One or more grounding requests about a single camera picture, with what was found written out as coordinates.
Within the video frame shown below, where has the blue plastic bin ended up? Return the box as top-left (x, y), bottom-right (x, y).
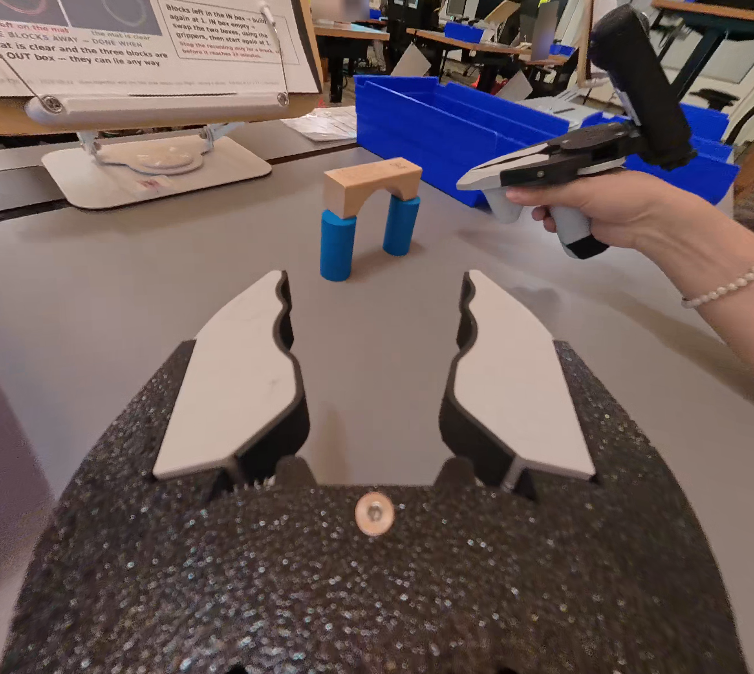
top-left (580, 103), bottom-right (741, 207)
top-left (353, 74), bottom-right (590, 211)

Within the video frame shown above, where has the wooden office desk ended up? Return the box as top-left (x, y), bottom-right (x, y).
top-left (651, 0), bottom-right (754, 99)
top-left (314, 21), bottom-right (391, 103)
top-left (406, 27), bottom-right (570, 93)

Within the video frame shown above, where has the printed paper sheet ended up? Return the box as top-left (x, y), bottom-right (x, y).
top-left (282, 107), bottom-right (358, 143)

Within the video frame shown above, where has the blue cylinder block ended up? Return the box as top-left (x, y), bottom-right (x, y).
top-left (382, 194), bottom-right (421, 257)
top-left (320, 209), bottom-right (358, 282)

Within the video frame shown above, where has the wooden arch block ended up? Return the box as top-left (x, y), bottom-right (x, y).
top-left (323, 157), bottom-right (423, 219)

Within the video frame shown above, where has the grey flat metal plate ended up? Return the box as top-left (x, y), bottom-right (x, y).
top-left (521, 88), bottom-right (603, 128)

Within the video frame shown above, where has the person's right hand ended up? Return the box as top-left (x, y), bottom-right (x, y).
top-left (505, 170), bottom-right (679, 252)

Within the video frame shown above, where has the black office chair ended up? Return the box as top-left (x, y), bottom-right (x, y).
top-left (683, 88), bottom-right (741, 113)

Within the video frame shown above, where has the grey table mat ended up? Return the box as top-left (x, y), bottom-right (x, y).
top-left (0, 145), bottom-right (754, 516)

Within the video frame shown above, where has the small blue storage bin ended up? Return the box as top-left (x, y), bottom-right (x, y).
top-left (445, 21), bottom-right (499, 42)

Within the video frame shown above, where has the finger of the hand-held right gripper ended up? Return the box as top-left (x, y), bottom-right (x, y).
top-left (456, 166), bottom-right (506, 192)
top-left (471, 142), bottom-right (555, 174)

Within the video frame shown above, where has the person's right forearm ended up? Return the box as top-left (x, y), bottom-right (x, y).
top-left (660, 196), bottom-right (754, 370)

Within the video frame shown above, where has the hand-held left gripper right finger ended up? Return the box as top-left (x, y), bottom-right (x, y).
top-left (439, 270), bottom-right (597, 489)

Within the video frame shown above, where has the pearl bracelet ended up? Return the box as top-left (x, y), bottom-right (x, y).
top-left (681, 267), bottom-right (754, 310)

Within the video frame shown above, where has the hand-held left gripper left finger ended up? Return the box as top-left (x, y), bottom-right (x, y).
top-left (152, 270), bottom-right (311, 483)

